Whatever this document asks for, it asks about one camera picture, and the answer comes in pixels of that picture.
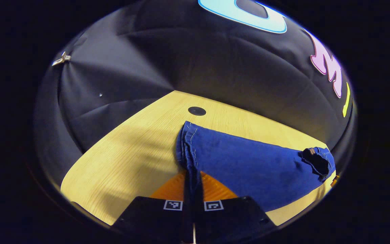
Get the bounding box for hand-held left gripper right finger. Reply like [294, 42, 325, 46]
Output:
[192, 170, 278, 244]

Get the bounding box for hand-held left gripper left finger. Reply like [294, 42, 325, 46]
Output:
[112, 169, 195, 244]

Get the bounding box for blue denim jeans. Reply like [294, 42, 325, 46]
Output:
[176, 121, 336, 212]

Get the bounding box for black backdrop cloth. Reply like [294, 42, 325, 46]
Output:
[34, 0, 356, 177]

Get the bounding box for white metal clip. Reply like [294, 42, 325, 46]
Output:
[52, 52, 71, 66]

